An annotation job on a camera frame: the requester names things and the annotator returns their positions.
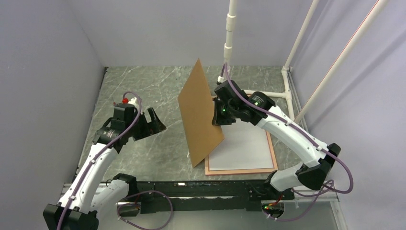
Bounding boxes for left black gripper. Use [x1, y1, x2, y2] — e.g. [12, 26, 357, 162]
[126, 107, 166, 141]

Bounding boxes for brown backing board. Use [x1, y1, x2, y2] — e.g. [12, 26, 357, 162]
[178, 59, 225, 168]

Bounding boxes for sunset landscape photo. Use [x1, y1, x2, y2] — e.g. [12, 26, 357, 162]
[207, 120, 275, 171]

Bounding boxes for wooden picture frame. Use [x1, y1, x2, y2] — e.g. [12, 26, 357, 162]
[204, 94, 279, 176]

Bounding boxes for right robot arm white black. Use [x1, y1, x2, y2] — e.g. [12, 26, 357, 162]
[212, 80, 340, 199]

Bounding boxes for white pvc pipe stand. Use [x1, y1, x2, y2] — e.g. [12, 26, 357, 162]
[224, 0, 388, 123]

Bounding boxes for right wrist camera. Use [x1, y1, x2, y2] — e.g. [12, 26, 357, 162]
[217, 76, 227, 84]

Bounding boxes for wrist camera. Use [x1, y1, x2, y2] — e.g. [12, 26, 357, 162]
[217, 76, 227, 84]
[122, 97, 140, 110]

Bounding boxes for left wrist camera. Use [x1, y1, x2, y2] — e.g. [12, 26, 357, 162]
[122, 97, 140, 110]

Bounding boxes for aluminium extrusion rail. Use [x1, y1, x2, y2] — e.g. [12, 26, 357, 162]
[96, 181, 337, 227]

